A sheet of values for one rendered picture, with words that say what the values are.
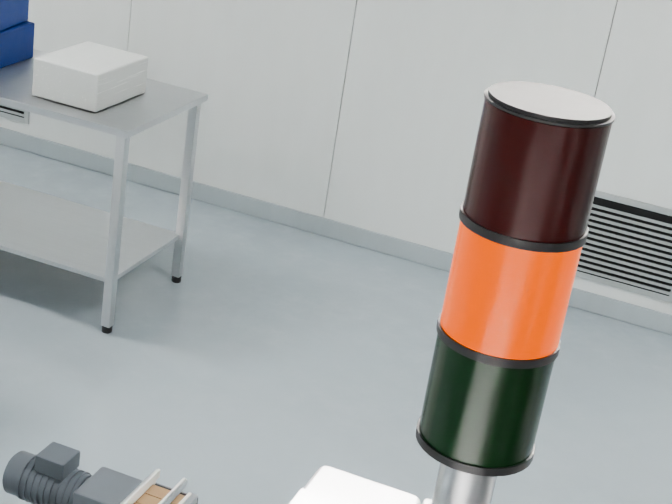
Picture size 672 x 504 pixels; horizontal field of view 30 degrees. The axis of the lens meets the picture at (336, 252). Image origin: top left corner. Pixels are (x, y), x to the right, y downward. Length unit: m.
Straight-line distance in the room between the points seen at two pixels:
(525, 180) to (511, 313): 0.05
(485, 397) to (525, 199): 0.08
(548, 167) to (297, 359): 4.82
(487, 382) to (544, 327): 0.03
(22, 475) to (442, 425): 2.30
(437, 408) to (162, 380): 4.50
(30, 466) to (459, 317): 2.33
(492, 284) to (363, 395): 4.61
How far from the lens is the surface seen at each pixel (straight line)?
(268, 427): 4.77
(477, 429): 0.51
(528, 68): 6.01
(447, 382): 0.51
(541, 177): 0.47
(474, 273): 0.49
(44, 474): 2.76
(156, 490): 2.72
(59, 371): 5.01
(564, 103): 0.48
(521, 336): 0.49
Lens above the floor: 2.47
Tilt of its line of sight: 23 degrees down
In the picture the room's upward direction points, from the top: 9 degrees clockwise
